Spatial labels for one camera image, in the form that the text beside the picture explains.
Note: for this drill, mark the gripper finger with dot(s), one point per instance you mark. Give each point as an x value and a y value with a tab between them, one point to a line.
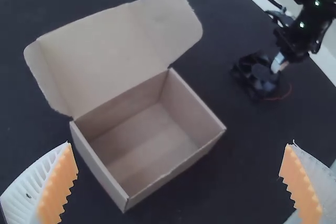
21	203
309	195

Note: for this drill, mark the black square fan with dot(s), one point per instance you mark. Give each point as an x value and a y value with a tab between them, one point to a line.
252	82

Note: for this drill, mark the cardboard box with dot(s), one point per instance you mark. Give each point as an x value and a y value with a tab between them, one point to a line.
118	64

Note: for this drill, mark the black mat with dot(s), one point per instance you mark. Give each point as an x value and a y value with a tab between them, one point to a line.
236	155

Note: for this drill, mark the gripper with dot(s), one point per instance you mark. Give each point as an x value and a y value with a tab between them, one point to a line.
302	40

